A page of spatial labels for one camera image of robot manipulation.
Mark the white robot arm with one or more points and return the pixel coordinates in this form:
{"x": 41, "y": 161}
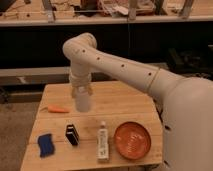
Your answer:
{"x": 187, "y": 102}

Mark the wooden table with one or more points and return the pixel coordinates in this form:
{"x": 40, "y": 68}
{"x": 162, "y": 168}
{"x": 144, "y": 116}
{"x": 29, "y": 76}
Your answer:
{"x": 112, "y": 102}

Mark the white glue bottle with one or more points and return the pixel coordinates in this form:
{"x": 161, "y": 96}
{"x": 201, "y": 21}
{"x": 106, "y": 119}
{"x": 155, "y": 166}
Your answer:
{"x": 102, "y": 143}

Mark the orange bowl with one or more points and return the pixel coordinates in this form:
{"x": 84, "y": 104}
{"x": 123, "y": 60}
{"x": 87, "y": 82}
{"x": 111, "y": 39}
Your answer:
{"x": 132, "y": 140}

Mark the orange carrot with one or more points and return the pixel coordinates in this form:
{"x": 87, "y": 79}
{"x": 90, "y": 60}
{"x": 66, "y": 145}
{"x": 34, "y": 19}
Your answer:
{"x": 55, "y": 109}

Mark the blue sponge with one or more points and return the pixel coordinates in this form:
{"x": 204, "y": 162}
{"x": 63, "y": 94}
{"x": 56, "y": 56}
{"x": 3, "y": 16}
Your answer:
{"x": 46, "y": 145}

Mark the black eraser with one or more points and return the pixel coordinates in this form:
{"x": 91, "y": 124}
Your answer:
{"x": 72, "y": 134}

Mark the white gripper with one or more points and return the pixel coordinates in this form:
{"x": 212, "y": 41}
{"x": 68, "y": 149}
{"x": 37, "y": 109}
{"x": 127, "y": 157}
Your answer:
{"x": 80, "y": 81}

